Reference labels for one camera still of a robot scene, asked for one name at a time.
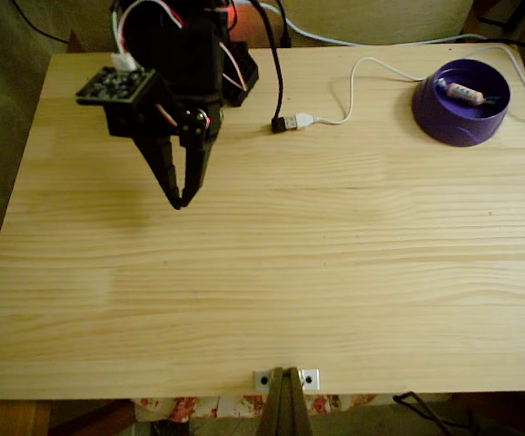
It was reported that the candy white red blue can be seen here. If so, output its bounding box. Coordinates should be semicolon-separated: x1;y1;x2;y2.
434;77;500;106

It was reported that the purple plastic bowl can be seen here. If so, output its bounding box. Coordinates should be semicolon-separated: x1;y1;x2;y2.
411;57;512;148

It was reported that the orange glowing object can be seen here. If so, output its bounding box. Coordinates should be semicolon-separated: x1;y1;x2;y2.
224;2;278;47

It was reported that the beige upholstered seat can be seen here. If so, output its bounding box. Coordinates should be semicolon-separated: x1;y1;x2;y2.
289;0;475;46

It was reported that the floral cloth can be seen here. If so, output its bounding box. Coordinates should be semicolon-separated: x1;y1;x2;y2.
133;393;377;423

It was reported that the wooden table leg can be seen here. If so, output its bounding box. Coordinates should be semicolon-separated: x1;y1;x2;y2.
0;399;53;436

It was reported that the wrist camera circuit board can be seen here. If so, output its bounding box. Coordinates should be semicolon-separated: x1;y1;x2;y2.
75;65;157;108

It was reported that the white red servo wire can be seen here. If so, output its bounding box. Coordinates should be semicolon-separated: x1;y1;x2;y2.
109;0;186;73

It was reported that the black USB cable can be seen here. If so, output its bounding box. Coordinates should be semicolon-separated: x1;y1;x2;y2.
248;0;298;135

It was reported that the thin black cable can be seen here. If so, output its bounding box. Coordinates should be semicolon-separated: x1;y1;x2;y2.
10;0;71;45

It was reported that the white USB cable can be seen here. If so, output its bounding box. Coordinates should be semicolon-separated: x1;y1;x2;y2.
284;45;525;131

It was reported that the pale grey cable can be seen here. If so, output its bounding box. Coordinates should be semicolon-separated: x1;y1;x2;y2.
248;2;489;48

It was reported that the silver metal bracket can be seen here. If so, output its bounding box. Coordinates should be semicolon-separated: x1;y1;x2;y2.
252;368;322;391

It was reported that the wooden camera post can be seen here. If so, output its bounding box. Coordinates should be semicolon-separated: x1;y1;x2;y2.
257;366;313;436

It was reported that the black power cable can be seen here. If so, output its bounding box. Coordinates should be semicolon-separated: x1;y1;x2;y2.
455;15;525;51

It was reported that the black looped cable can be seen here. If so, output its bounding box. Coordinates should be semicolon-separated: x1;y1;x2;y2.
392;391;472;436

